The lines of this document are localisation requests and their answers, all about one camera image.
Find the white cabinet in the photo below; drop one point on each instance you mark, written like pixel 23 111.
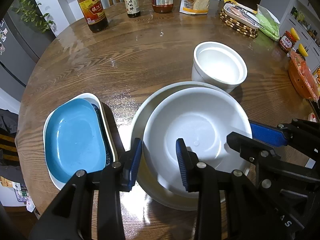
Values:
pixel 305 12

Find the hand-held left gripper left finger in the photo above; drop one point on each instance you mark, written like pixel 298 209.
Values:
pixel 135 165

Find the hanging green plant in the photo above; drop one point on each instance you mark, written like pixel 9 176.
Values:
pixel 32 12

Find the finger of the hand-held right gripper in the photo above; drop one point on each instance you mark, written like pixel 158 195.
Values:
pixel 268 136
pixel 250 147

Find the red chili sauce jar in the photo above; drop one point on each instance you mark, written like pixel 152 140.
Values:
pixel 287 42

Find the small white bowl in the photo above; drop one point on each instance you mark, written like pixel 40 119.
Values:
pixel 195 120
pixel 217 67

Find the orange basket with wrapped food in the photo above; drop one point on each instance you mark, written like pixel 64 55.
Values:
pixel 300 77

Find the woven bead trivet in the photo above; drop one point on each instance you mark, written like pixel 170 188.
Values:
pixel 237 27

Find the yellow plastic piece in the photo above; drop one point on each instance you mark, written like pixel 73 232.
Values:
pixel 303 49
pixel 295 33

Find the yellow packet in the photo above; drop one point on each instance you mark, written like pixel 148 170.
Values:
pixel 230 0

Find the large vinegar bottle yellow cap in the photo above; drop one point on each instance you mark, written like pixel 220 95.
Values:
pixel 92 12

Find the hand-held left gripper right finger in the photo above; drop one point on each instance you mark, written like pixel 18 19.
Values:
pixel 181 165

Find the green plastic bag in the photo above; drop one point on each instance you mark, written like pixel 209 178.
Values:
pixel 268 23

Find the white blue-patterned plate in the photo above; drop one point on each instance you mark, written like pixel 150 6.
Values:
pixel 108 130

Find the grey refrigerator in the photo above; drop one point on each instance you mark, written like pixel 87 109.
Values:
pixel 15 55

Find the wooden slatted stool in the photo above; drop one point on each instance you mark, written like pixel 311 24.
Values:
pixel 7 145

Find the blue plate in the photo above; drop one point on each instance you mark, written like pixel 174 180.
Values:
pixel 72 140

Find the cluster of fridge photo magnets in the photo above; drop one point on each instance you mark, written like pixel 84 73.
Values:
pixel 2 37

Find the small printed packets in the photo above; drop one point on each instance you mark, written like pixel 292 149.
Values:
pixel 20 192

